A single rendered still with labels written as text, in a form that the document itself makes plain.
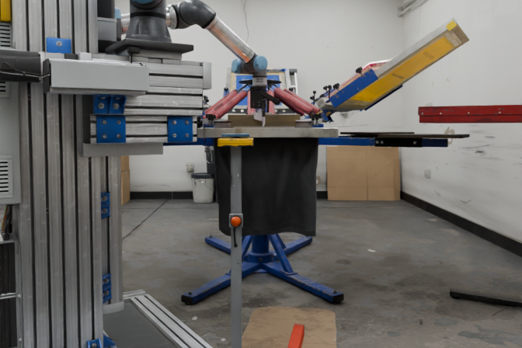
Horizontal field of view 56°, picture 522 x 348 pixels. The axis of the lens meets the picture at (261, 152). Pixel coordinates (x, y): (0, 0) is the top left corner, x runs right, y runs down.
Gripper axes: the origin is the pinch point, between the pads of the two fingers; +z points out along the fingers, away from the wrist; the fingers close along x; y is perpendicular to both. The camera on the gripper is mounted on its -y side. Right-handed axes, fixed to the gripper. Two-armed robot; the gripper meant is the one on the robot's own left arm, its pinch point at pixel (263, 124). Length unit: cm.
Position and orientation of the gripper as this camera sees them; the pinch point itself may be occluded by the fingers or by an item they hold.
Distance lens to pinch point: 261.1
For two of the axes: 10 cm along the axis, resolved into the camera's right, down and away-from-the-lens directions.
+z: 0.1, 10.0, 0.6
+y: -10.0, 0.1, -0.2
